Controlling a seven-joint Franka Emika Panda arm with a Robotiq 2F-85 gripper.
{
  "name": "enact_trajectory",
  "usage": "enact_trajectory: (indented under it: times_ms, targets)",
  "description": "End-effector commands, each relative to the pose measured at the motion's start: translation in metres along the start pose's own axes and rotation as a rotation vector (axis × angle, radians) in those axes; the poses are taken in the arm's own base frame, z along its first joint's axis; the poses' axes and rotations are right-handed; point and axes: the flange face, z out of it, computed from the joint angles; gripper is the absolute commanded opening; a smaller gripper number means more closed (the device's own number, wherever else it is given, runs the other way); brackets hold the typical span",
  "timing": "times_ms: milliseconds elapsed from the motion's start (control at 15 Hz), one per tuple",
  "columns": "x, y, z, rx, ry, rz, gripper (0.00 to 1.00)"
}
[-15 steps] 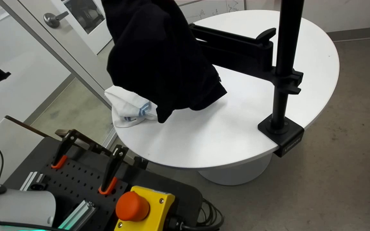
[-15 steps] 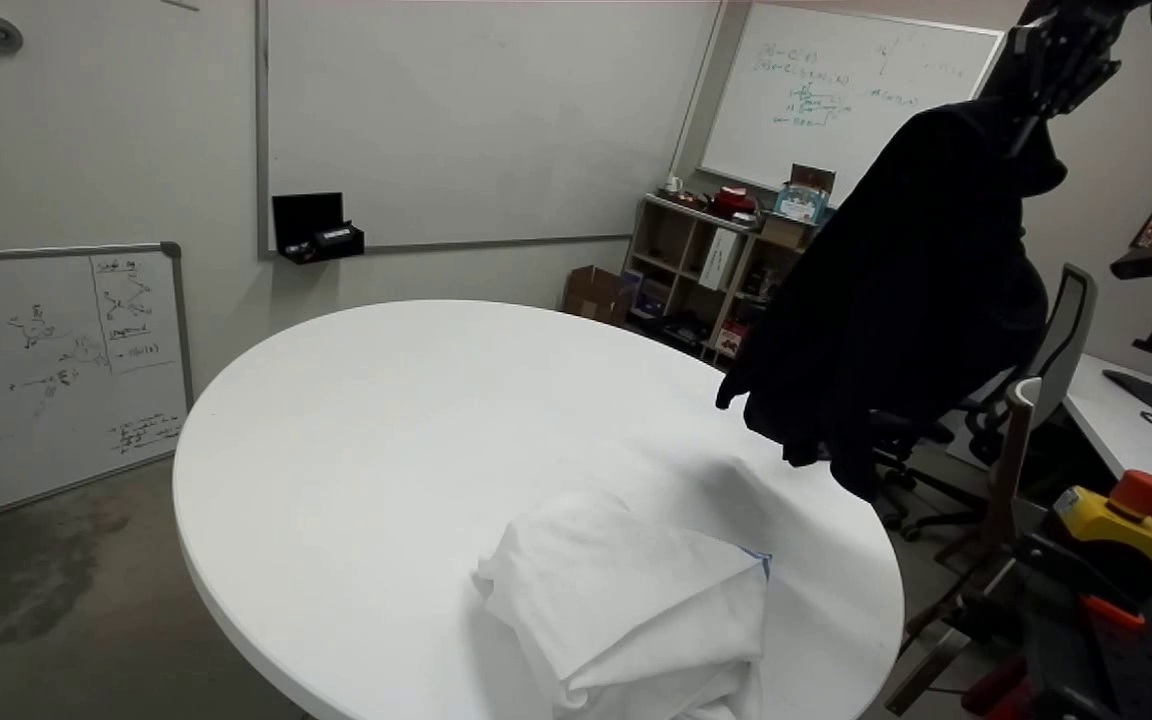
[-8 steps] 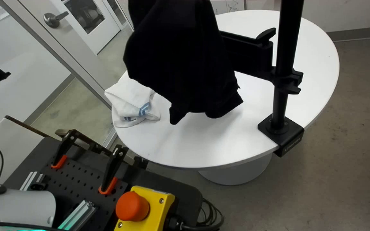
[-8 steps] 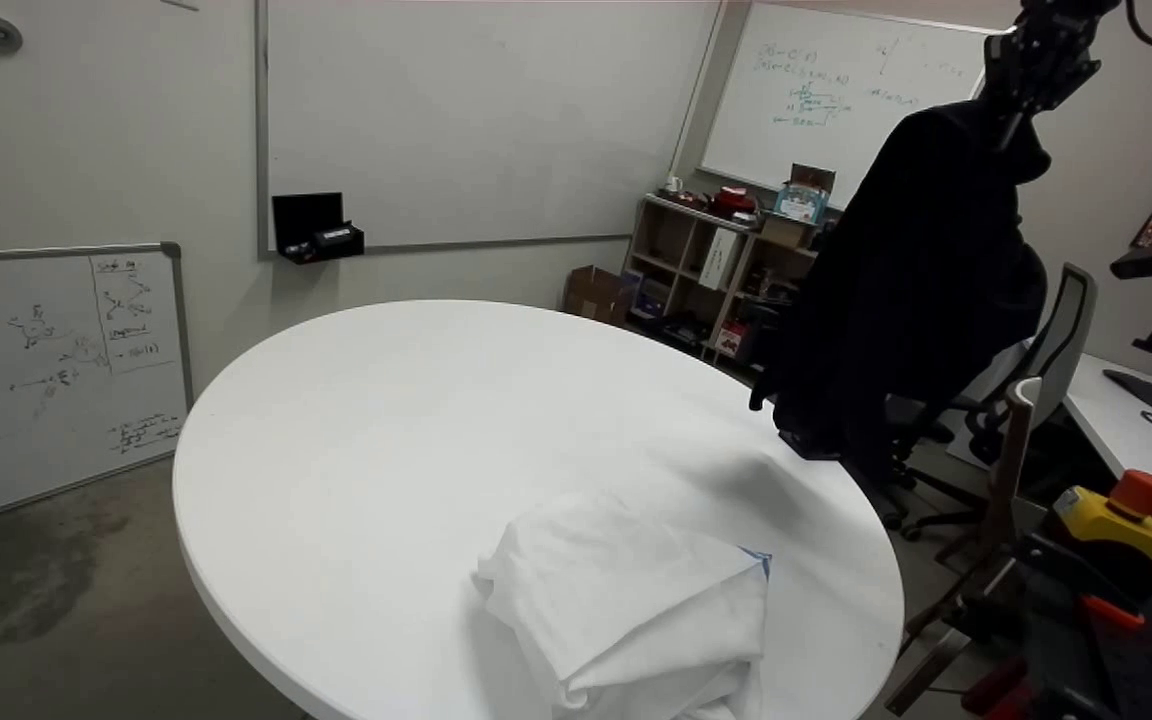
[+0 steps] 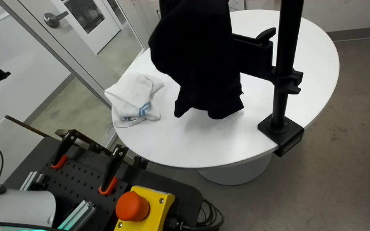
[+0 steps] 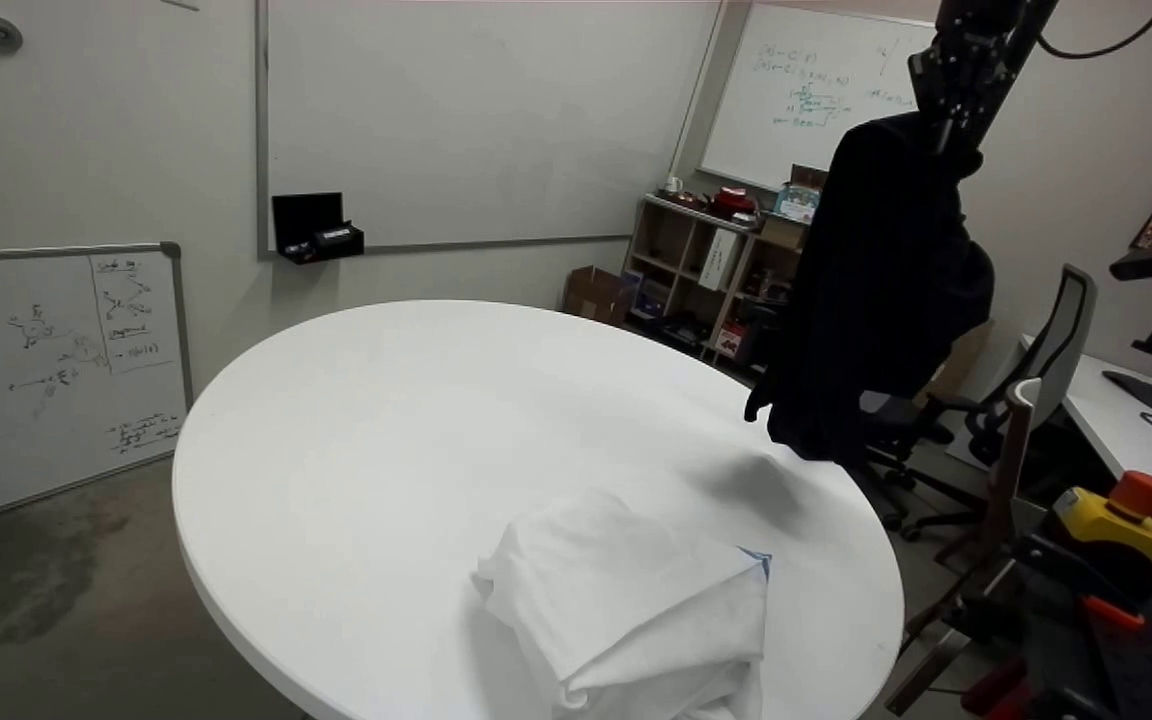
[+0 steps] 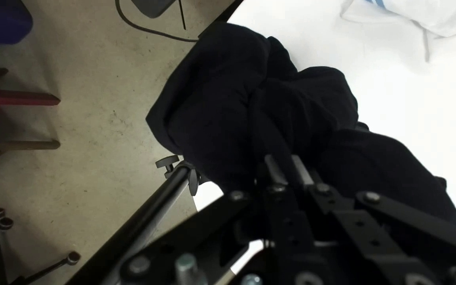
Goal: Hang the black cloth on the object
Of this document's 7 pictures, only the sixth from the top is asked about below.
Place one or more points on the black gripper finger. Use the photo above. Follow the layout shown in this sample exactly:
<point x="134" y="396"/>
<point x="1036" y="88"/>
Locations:
<point x="929" y="87"/>
<point x="968" y="119"/>

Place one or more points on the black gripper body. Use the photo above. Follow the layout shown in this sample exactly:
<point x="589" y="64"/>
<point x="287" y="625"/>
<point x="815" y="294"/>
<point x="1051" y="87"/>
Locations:
<point x="979" y="36"/>

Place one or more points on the black cloth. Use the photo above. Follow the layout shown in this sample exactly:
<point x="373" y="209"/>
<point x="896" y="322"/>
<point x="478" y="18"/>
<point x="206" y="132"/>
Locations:
<point x="881" y="294"/>

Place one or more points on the red object on shelf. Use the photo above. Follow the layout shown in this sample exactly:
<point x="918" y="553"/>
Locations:
<point x="734" y="202"/>

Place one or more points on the white cloth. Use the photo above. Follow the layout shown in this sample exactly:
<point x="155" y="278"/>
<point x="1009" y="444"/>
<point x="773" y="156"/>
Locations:
<point x="631" y="606"/>

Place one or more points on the whiteboard with green writing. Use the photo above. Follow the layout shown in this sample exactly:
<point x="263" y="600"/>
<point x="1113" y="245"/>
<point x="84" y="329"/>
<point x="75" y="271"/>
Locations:
<point x="802" y="94"/>

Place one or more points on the blue box on shelf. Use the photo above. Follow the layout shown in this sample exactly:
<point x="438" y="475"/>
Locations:
<point x="799" y="206"/>

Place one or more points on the grey back office chair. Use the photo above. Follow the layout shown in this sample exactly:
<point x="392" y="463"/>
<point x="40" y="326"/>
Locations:
<point x="1061" y="334"/>

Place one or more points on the flat leaning cardboard box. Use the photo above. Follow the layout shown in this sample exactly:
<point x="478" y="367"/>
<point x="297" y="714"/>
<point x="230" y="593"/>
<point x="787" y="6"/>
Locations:
<point x="972" y="367"/>

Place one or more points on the wooden cube shelf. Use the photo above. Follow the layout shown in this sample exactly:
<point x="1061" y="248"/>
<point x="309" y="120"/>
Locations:
<point x="718" y="275"/>

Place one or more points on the black mesh office chair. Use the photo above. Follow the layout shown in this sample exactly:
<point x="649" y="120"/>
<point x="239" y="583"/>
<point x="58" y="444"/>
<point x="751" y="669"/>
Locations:
<point x="893" y="416"/>

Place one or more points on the white desk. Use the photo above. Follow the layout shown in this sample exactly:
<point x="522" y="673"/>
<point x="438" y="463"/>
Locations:
<point x="1131" y="443"/>

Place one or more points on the brown cardboard box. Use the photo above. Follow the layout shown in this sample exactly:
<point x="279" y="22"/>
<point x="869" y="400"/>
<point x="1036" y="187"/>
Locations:
<point x="602" y="294"/>

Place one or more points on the yellow emergency stop box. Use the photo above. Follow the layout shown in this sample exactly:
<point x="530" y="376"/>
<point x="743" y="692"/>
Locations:
<point x="1119" y="526"/>

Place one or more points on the large blank whiteboard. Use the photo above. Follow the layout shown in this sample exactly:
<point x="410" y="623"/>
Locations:
<point x="470" y="120"/>

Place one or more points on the black marker holder box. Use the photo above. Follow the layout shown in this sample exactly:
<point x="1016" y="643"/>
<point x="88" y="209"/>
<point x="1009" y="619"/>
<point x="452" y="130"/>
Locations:
<point x="314" y="225"/>

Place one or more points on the small whiteboard with black sketches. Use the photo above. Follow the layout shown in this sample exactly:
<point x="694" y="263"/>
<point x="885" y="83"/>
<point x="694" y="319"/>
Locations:
<point x="40" y="363"/>

